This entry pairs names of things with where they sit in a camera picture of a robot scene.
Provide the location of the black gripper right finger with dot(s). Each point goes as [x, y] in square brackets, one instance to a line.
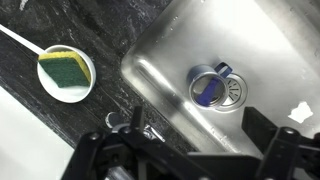
[258, 128]

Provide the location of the white ceramic bowl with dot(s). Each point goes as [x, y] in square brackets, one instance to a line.
[66, 95]

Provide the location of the stainless steel sink basin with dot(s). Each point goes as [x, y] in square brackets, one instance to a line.
[260, 40]

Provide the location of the metal sink drain strainer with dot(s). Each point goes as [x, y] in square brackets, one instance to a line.
[237, 91]

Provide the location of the yellow green sponge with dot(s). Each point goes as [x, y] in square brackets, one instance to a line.
[65, 70]

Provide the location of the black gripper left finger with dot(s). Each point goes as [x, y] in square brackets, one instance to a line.
[137, 118]

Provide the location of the white paper scrap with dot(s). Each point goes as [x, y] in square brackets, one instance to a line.
[300, 112]

